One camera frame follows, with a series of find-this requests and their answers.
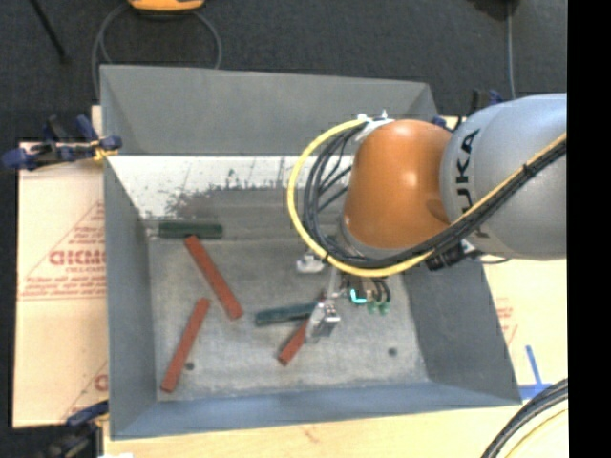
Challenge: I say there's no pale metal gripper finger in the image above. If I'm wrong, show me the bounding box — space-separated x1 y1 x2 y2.
307 302 331 343
320 305 343 338

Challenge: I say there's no red-brown flat block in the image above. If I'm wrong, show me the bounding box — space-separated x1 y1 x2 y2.
277 319 311 367
184 235 245 322
159 297 212 394

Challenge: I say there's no dark green flat block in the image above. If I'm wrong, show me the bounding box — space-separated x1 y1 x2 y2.
254 302 319 327
158 220 224 240

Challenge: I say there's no grey metal bin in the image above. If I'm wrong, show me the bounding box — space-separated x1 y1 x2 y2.
98 64 523 441

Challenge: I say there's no brown cardboard board, red print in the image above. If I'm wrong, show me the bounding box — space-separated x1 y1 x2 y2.
11 105 568 429

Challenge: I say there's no black cylinder on white bracket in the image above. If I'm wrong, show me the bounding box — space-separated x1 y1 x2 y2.
425 241 480 272

